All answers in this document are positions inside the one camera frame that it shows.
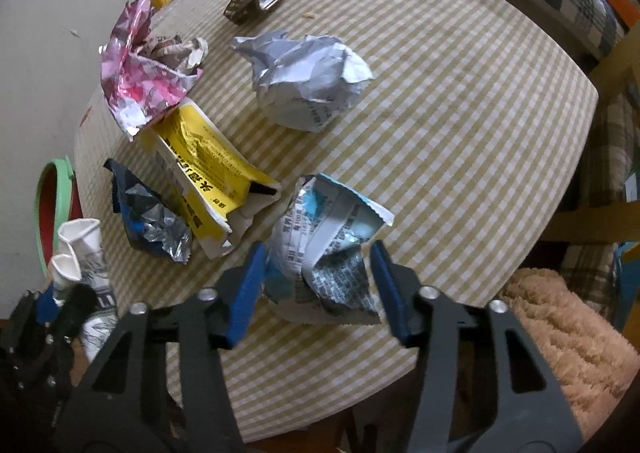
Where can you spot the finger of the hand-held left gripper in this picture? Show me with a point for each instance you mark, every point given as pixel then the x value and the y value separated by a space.
pixel 46 305
pixel 82 308

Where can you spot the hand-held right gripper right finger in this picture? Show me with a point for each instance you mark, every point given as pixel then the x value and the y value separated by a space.
pixel 392 293

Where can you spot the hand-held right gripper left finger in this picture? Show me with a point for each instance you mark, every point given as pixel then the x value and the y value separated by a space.
pixel 247 293

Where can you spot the white printed paper cup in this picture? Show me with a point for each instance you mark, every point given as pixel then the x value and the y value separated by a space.
pixel 65 273

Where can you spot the white paper wrapper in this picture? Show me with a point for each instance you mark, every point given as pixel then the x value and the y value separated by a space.
pixel 85 243

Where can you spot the light blue white wrapper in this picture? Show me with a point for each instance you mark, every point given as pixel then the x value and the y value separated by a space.
pixel 320 233

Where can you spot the green bin with red liner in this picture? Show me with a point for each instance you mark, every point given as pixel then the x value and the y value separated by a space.
pixel 40 203

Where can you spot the blue foil wrapper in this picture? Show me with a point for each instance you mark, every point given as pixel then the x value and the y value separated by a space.
pixel 145 218

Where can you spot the yellow white carton box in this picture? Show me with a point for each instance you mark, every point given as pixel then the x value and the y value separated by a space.
pixel 200 148

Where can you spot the grey white wrapper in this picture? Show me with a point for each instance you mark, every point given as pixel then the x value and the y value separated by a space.
pixel 300 88

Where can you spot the pink foil wrapper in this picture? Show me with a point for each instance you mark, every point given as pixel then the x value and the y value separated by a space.
pixel 145 83

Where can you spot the brown white wrapper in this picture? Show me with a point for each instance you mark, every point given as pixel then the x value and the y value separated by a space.
pixel 175 53

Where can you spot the fluffy tan cushion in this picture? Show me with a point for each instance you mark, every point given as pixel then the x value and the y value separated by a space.
pixel 565 333

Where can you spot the colourful toy board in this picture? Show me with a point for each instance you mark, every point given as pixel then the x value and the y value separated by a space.
pixel 627 258

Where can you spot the wooden chair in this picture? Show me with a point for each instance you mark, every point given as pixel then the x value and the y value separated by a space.
pixel 617 65

